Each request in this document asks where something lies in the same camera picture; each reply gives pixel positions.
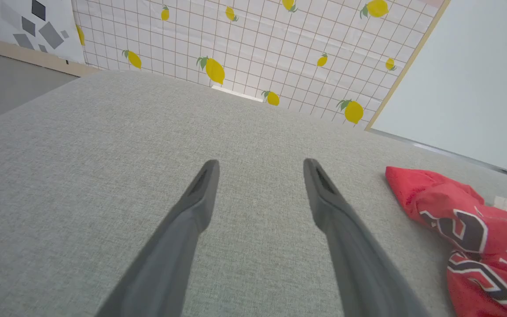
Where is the white panel with grey shapes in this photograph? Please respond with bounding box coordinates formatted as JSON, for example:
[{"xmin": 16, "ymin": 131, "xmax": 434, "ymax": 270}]
[{"xmin": 0, "ymin": 0, "xmax": 101, "ymax": 78}]

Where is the plain white wood-edged panel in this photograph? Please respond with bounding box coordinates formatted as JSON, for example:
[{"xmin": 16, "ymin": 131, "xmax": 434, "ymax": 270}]
[{"xmin": 365, "ymin": 0, "xmax": 507, "ymax": 180}]

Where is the red jersey with white sleeves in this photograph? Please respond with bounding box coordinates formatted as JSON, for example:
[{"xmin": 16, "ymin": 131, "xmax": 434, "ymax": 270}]
[{"xmin": 385, "ymin": 166, "xmax": 507, "ymax": 317}]

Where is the grey fabric sofa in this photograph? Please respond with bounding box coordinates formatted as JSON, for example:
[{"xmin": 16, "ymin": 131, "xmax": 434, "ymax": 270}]
[{"xmin": 0, "ymin": 70, "xmax": 507, "ymax": 317}]

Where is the lemon print grid backdrop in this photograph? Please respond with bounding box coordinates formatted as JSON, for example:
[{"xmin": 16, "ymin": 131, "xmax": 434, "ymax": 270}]
[{"xmin": 72, "ymin": 0, "xmax": 446, "ymax": 129}]

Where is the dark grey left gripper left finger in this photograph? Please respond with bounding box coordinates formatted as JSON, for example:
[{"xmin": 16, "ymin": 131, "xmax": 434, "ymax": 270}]
[{"xmin": 95, "ymin": 159, "xmax": 220, "ymax": 317}]

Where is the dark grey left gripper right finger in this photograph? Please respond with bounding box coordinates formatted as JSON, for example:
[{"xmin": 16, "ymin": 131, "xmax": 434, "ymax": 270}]
[{"xmin": 303, "ymin": 158, "xmax": 431, "ymax": 317}]

